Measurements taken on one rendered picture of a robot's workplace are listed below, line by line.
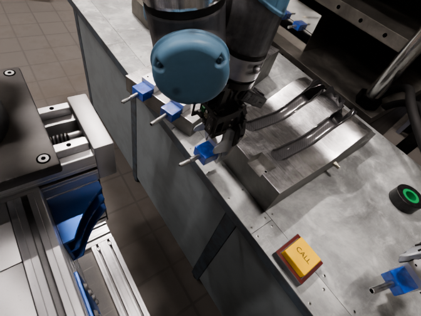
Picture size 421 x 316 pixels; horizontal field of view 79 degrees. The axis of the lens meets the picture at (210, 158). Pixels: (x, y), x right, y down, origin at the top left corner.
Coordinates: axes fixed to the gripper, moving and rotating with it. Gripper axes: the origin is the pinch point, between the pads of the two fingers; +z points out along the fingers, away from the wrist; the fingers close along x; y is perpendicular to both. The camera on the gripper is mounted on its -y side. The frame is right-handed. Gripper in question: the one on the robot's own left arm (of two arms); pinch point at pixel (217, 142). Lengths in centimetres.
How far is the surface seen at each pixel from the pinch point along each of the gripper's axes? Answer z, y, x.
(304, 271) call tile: 6.2, 0.8, 32.4
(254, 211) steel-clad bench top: 9.9, -1.7, 16.2
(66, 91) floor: 90, 0, -142
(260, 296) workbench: 37.0, -1.9, 33.3
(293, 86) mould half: -2.7, -34.4, -5.6
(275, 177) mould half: 0.9, -6.6, 14.2
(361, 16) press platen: -13, -86, -18
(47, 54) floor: 90, -2, -189
